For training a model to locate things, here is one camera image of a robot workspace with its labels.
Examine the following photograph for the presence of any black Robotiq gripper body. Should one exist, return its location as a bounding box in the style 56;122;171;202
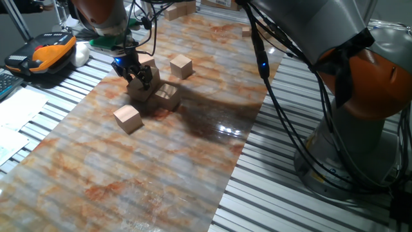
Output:
111;47;142;75

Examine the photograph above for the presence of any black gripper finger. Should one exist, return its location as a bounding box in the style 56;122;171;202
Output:
135;64;154;91
112;64;135;84

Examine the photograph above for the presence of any black sleeved forearm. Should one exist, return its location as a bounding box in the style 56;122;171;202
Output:
0;0;44;14

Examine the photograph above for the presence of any white rounded object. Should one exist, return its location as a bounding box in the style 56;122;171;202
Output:
70;42;91;68

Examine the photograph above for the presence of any orange black teach pendant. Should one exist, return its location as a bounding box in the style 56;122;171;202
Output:
4;32;77;77

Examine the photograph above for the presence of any thin metal tripod leg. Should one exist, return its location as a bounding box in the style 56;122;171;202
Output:
50;0;70;32

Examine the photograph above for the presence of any orange grey marble mat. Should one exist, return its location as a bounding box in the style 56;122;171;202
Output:
0;14;286;232

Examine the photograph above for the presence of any brown cardboard box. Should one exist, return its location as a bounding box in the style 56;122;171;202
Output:
201;0;241;10

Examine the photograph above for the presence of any white paper sheet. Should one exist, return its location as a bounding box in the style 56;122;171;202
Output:
0;126;30;167
0;87;49;131

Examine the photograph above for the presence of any black keyboard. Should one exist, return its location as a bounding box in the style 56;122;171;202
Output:
0;72;24;101

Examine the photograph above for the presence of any grey metal stand bar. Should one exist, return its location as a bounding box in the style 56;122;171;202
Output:
3;0;33;43

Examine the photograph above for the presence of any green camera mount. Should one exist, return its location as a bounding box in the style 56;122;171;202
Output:
89;17;142;50

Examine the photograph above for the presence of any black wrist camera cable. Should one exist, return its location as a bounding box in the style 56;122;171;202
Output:
124;0;158;57

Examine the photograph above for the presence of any black cable with blue light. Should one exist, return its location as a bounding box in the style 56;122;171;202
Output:
239;0;397;194

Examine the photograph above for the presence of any black strap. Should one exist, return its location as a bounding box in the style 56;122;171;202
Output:
314;28;376;109

